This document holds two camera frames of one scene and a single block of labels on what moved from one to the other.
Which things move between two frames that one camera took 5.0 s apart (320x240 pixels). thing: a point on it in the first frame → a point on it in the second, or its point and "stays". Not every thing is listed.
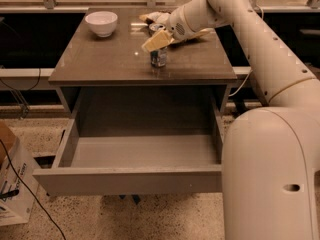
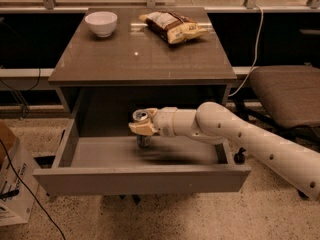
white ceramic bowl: [102, 22] stays
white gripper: [175, 23] → [165, 121]
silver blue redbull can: [159, 57] → [143, 141]
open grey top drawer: [133, 165] stays
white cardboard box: [19, 185] stays
